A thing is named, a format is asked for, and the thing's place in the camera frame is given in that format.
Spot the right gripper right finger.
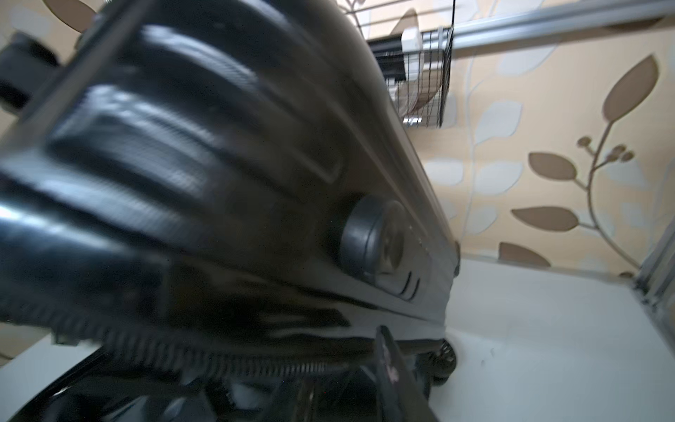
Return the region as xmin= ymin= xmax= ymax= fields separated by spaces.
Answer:
xmin=374 ymin=325 xmax=438 ymax=422

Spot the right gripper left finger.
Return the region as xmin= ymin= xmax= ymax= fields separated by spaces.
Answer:
xmin=9 ymin=347 xmax=159 ymax=422

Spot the black hard-shell suitcase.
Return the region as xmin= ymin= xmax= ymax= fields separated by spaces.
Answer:
xmin=1 ymin=1 xmax=459 ymax=421

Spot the black wire basket back wall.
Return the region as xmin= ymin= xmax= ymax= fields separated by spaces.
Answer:
xmin=336 ymin=1 xmax=457 ymax=128

